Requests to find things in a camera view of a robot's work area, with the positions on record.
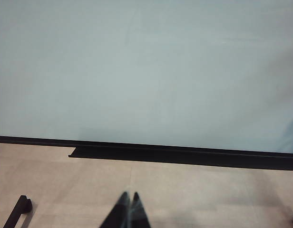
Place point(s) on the black whiteboard pen tray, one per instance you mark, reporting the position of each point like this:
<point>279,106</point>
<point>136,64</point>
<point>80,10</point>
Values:
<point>184,159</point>

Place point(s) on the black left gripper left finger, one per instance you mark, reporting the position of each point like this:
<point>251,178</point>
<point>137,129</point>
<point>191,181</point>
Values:
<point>119,213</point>

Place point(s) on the large white whiteboard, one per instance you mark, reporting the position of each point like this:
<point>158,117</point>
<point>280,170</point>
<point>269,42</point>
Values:
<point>137,71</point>

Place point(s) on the black frame leg with caster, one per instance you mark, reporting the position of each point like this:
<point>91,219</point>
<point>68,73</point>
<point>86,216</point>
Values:
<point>19,210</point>

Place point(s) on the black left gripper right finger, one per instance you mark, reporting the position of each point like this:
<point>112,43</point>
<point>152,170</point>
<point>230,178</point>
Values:
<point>139,213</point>

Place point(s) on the black whiteboard bottom frame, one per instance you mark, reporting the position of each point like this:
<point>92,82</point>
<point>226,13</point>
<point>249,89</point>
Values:
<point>30,140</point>

